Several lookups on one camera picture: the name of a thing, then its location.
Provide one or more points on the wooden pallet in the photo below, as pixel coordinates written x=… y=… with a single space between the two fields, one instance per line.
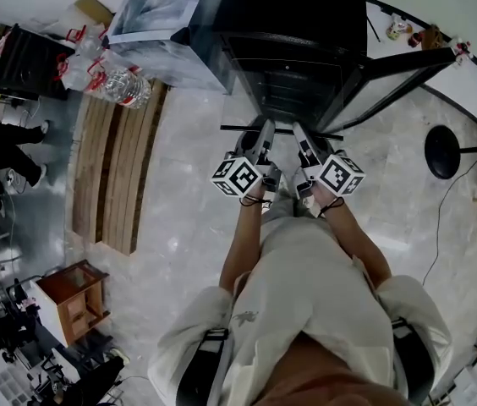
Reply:
x=116 y=163

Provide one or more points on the black standing fan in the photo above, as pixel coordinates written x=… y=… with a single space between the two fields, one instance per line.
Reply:
x=442 y=152

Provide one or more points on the red and white clip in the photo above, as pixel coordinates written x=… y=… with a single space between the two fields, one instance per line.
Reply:
x=462 y=49

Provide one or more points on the black fridge shelf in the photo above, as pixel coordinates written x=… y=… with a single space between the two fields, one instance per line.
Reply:
x=283 y=130

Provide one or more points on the black fridge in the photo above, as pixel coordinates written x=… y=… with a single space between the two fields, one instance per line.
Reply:
x=289 y=19

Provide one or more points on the brown plush toy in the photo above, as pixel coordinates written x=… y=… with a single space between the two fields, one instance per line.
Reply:
x=433 y=36

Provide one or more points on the person's right forearm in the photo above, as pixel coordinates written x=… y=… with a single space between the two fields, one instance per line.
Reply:
x=357 y=243

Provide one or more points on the cardboard box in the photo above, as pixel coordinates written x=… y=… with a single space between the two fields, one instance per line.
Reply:
x=94 y=10

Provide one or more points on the person's light grey shirt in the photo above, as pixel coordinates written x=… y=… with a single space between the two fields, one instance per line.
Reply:
x=306 y=294

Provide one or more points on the black box speaker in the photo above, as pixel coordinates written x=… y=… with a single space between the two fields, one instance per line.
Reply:
x=31 y=61

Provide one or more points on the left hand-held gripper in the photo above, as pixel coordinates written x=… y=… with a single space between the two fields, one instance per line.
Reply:
x=238 y=176

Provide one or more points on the brown wooden cabinet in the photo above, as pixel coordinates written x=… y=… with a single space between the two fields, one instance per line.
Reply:
x=73 y=298

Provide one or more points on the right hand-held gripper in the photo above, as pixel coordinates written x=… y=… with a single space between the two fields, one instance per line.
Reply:
x=340 y=175

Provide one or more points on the small red toy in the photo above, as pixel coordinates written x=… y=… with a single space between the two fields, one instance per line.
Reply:
x=415 y=40

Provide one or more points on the black glass fridge door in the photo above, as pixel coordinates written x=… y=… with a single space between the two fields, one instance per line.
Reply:
x=390 y=83

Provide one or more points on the white and yellow toy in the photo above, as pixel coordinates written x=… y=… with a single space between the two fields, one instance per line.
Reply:
x=398 y=29

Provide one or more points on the person's left forearm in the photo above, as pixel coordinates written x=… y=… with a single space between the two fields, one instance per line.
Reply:
x=242 y=243

